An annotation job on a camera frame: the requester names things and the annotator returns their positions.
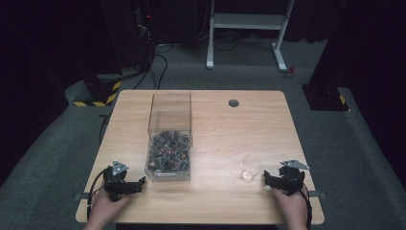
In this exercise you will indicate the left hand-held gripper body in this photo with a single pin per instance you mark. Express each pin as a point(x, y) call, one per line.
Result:
point(115, 182)

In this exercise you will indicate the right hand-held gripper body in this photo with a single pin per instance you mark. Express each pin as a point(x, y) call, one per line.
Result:
point(292, 179)

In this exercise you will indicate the clear plastic cup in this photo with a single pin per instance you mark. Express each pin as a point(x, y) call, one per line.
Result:
point(251, 168)

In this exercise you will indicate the clear plastic box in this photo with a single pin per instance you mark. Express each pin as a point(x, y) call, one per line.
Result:
point(169, 137)

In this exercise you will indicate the person's left hand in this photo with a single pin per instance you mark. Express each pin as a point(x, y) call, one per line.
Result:
point(105, 207)

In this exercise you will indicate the person's right hand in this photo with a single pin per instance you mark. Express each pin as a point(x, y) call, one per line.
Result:
point(292, 209)

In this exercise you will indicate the grey tape strip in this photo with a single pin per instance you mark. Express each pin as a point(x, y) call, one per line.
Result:
point(82, 196)
point(317, 194)

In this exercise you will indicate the pile of dark small packets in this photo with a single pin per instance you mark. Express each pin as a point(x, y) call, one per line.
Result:
point(169, 151)

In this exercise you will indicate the black stand base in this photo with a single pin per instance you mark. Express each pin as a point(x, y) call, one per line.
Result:
point(325, 99)

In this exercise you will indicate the black stand with striped base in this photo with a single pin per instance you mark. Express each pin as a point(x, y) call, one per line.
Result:
point(102, 92)

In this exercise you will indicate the small red object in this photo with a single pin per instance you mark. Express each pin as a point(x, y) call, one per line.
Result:
point(289, 72)

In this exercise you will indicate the white metal stand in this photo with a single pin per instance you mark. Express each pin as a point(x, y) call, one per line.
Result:
point(245, 21)

